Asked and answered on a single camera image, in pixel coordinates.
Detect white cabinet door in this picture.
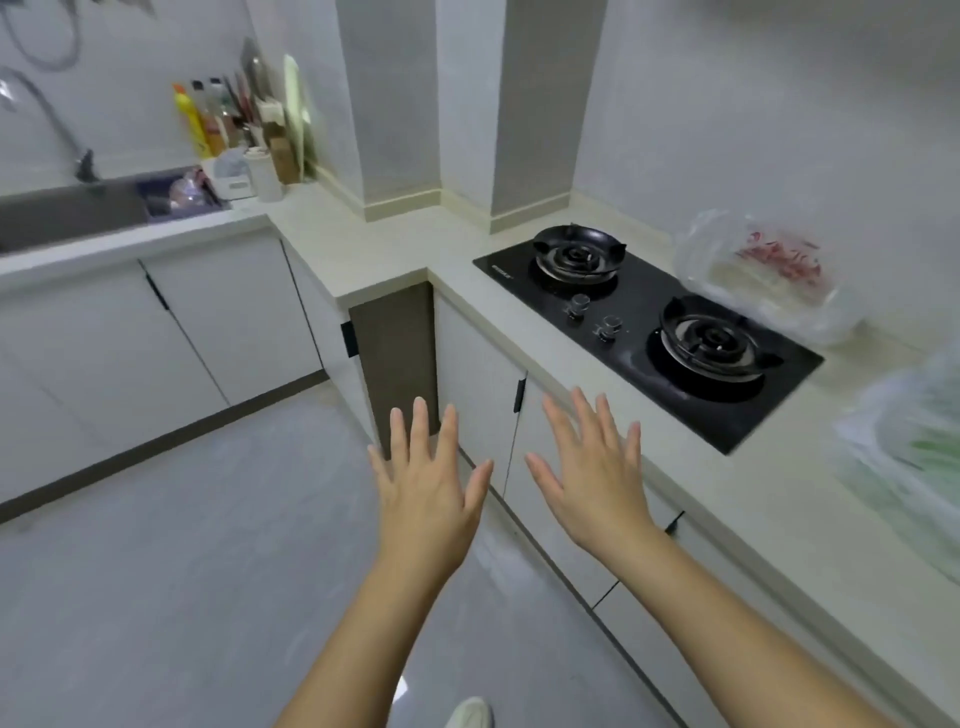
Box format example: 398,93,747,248
281,240,376,445
0,259,231,505
433,291,528,502
141,232,327,408
504,375,684,610

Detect purple basin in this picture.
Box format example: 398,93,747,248
137,171,226,223

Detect person's right forearm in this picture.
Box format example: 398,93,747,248
591,528,897,728

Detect brown cabinet panel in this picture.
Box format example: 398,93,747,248
348,282,438,460

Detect black gas burner grate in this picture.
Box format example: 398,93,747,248
532,222,627,284
658,294,784,381

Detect clear plastic bag red print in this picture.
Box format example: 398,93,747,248
672,209,867,347

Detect clear plastic bag green contents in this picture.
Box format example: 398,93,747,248
825,348,960,586

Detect yellow bottle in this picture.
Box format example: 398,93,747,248
172,82,214,159

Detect black glass gas cooktop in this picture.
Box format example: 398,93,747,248
472,222,825,456

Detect silver kitchen faucet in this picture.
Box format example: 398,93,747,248
0,67,101,185

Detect person's white shoe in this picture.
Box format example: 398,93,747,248
444,696,494,728

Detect stainless steel sink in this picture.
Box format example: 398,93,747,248
0,169,230,256

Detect clear bottle dark cap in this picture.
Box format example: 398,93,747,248
206,77,240,155

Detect person's left forearm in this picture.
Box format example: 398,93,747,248
276,553,470,728

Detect person's left hand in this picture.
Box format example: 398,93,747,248
366,396,495,577

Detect white cup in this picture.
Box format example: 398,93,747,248
244,147,285,204

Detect pale green cutting board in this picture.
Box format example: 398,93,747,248
282,54,316,183

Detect person's right hand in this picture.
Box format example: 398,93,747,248
524,385,678,565

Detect white storage box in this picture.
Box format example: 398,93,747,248
199,148,258,201

